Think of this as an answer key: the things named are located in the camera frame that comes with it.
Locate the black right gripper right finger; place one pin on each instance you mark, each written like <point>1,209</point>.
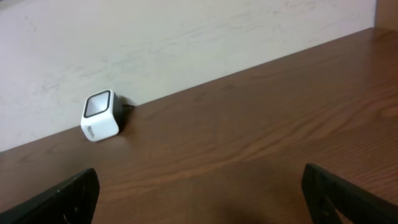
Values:
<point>326,195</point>

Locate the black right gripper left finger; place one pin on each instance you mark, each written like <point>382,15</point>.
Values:
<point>70,201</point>

